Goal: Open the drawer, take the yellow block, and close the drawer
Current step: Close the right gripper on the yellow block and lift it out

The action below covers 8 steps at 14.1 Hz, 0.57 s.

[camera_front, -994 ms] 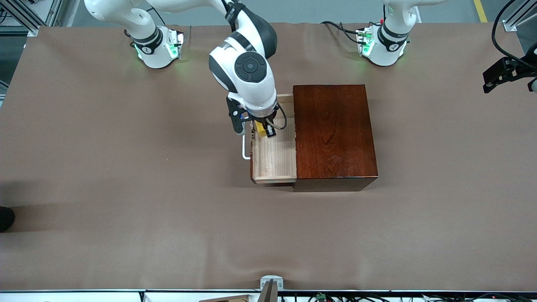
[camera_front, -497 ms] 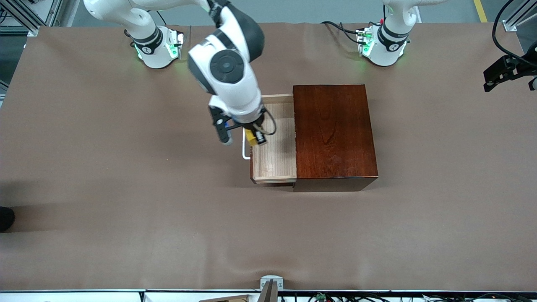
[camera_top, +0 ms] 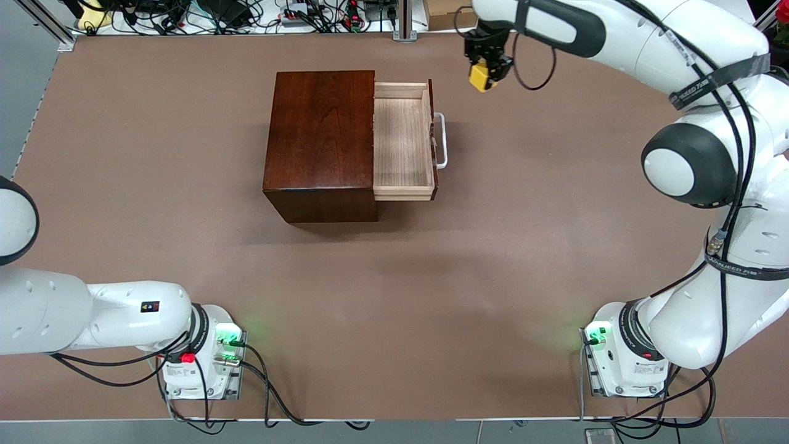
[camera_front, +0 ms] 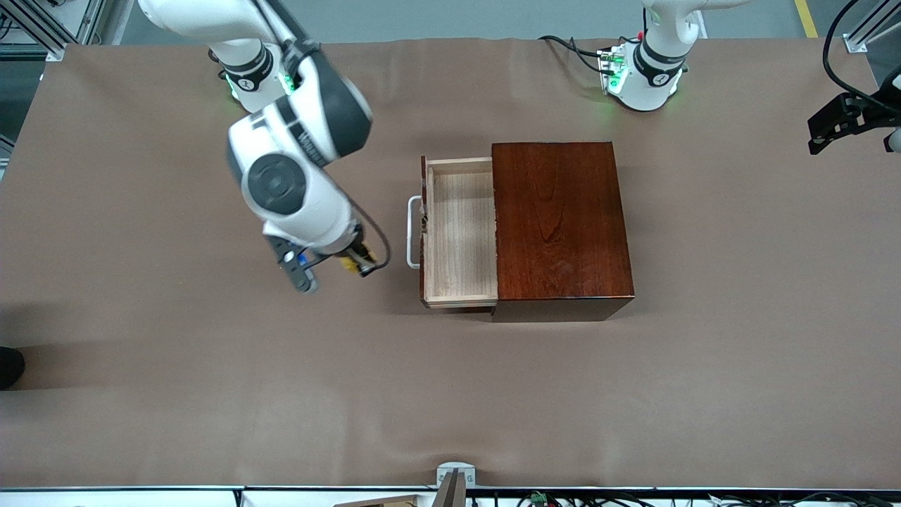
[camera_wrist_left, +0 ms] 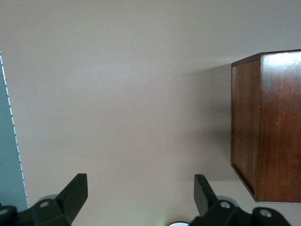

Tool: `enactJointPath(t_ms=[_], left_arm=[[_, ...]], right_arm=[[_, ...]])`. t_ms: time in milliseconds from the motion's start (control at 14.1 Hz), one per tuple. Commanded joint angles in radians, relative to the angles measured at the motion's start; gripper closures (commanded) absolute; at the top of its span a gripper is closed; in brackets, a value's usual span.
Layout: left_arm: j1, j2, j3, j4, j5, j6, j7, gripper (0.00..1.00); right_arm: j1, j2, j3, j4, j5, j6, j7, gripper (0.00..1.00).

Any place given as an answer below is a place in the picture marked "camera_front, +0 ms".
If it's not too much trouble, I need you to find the grey metal camera bracket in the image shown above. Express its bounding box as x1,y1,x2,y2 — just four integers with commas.
436,461,477,507

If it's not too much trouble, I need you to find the brown board piece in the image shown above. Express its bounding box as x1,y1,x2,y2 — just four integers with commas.
333,494,423,507

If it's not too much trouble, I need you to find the wooden drawer with white handle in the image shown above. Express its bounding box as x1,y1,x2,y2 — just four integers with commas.
406,155,500,311

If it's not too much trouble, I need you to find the brown table cover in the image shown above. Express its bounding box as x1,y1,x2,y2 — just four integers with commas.
0,39,901,490

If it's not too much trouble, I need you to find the aluminium frame profile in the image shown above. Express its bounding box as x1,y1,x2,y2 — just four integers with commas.
0,0,106,63
843,0,901,54

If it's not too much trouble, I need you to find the black round object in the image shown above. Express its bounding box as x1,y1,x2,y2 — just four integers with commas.
0,346,26,390

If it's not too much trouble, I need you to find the dark brown wooden cabinet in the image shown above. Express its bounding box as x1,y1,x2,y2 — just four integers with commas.
491,141,636,323

